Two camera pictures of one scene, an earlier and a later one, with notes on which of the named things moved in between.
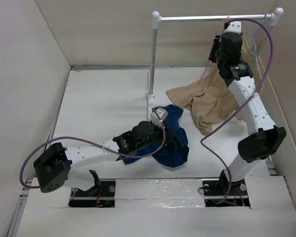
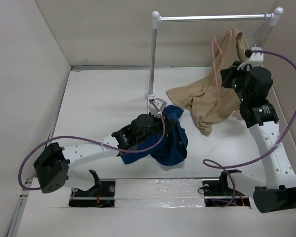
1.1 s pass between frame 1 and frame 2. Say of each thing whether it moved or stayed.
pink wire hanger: moved
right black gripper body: moved
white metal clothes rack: stayed
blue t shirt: stayed
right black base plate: stayed
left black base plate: stayed
